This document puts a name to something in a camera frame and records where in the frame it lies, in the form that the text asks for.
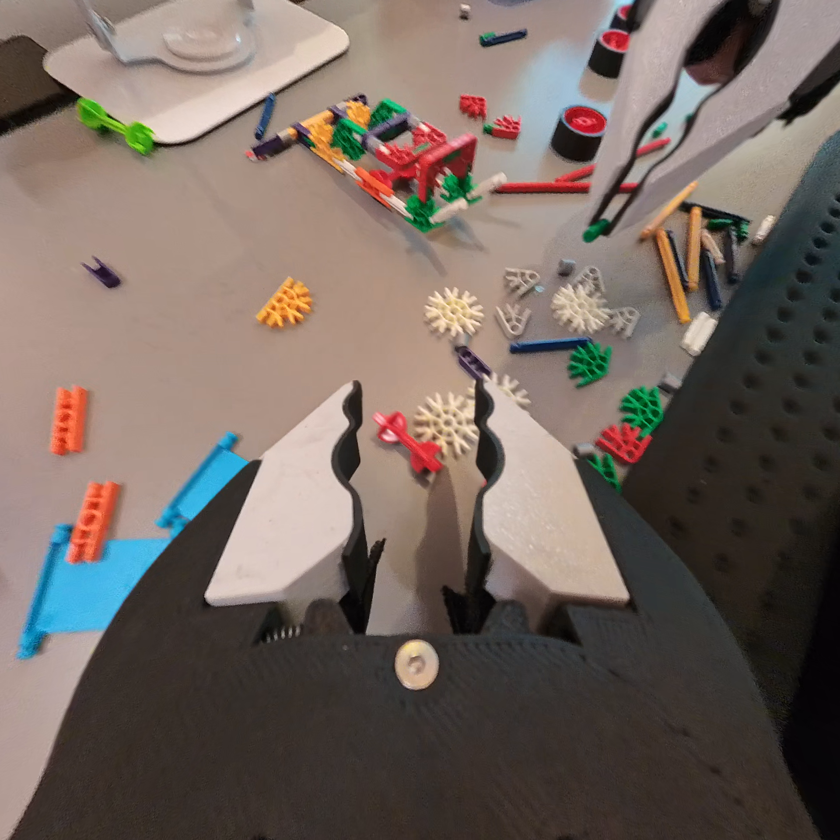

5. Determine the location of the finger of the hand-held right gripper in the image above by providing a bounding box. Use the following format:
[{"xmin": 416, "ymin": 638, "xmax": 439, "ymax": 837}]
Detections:
[
  {"xmin": 598, "ymin": 0, "xmax": 840, "ymax": 237},
  {"xmin": 584, "ymin": 0, "xmax": 721, "ymax": 231}
]

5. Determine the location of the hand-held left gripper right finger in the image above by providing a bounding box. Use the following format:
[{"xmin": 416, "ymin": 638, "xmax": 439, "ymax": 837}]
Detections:
[{"xmin": 441, "ymin": 378, "xmax": 631, "ymax": 634}]

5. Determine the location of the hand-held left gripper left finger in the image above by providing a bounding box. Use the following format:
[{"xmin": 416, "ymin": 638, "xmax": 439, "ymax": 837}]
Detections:
[{"xmin": 205, "ymin": 381, "xmax": 388, "ymax": 634}]

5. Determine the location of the yellow plastic rod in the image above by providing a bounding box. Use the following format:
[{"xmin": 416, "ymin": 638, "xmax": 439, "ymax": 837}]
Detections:
[
  {"xmin": 276, "ymin": 108, "xmax": 342, "ymax": 142},
  {"xmin": 655, "ymin": 228, "xmax": 692, "ymax": 324},
  {"xmin": 640, "ymin": 182, "xmax": 698, "ymax": 240},
  {"xmin": 686, "ymin": 206, "xmax": 703, "ymax": 293}
]

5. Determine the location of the yellow fan connector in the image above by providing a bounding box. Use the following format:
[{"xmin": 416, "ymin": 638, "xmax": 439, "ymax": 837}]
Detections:
[{"xmin": 256, "ymin": 277, "xmax": 315, "ymax": 328}]

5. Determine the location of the multicoloured toy frame assembly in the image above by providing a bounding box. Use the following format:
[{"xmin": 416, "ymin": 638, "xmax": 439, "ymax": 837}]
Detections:
[{"xmin": 276, "ymin": 94, "xmax": 509, "ymax": 234}]

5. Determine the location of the person's right hand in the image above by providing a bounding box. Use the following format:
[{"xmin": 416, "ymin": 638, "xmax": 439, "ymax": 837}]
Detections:
[{"xmin": 686, "ymin": 56, "xmax": 736, "ymax": 85}]

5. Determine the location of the white snowflake connector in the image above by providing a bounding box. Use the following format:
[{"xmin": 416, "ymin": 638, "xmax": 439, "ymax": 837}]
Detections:
[
  {"xmin": 412, "ymin": 392, "xmax": 480, "ymax": 460},
  {"xmin": 423, "ymin": 287, "xmax": 484, "ymax": 339},
  {"xmin": 467, "ymin": 374, "xmax": 531, "ymax": 411},
  {"xmin": 550, "ymin": 282, "xmax": 611, "ymax": 334}
]

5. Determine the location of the red spool piece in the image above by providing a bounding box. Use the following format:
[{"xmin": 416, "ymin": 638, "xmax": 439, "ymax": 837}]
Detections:
[{"xmin": 373, "ymin": 410, "xmax": 444, "ymax": 475}]

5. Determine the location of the orange connector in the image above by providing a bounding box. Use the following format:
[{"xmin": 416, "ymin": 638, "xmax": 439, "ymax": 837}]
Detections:
[
  {"xmin": 50, "ymin": 386, "xmax": 88, "ymax": 455},
  {"xmin": 67, "ymin": 481, "xmax": 121, "ymax": 564}
]

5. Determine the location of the black perforated foam strip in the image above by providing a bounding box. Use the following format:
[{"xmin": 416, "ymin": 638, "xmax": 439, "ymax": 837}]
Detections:
[{"xmin": 620, "ymin": 131, "xmax": 840, "ymax": 723}]

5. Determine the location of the white tray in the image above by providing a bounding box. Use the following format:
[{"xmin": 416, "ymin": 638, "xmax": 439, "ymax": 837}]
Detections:
[{"xmin": 42, "ymin": 0, "xmax": 350, "ymax": 145}]

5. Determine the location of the lime green toy piece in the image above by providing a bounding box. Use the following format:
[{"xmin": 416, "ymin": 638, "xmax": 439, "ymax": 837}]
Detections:
[{"xmin": 75, "ymin": 97, "xmax": 157, "ymax": 156}]

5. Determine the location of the black box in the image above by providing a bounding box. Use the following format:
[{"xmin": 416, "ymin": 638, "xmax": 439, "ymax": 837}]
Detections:
[{"xmin": 0, "ymin": 36, "xmax": 76, "ymax": 135}]

